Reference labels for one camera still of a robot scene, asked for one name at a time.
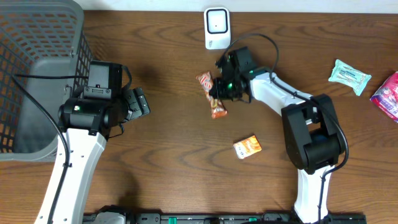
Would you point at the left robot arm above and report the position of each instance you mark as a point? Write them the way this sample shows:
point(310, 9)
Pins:
point(85, 121)

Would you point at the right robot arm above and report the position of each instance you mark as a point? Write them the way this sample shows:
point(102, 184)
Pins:
point(314, 139)

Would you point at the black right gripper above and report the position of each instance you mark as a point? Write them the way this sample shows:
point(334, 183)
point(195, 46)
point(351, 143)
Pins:
point(217, 91)

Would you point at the purple snack package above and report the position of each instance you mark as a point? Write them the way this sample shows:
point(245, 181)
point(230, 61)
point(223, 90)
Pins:
point(385, 97)

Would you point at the grey plastic basket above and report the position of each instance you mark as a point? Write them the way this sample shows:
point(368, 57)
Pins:
point(44, 52)

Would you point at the white barcode scanner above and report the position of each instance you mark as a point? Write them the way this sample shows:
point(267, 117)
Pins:
point(217, 28)

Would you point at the small orange packet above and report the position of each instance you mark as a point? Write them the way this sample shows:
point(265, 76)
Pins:
point(247, 147)

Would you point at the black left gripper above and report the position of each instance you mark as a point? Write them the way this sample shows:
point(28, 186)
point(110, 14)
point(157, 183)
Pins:
point(137, 102)

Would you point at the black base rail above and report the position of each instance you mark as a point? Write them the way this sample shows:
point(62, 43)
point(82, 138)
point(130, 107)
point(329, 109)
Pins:
point(115, 214)

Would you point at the green wipes packet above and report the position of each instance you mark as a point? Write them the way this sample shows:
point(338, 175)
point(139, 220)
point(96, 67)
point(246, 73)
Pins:
point(349, 76)

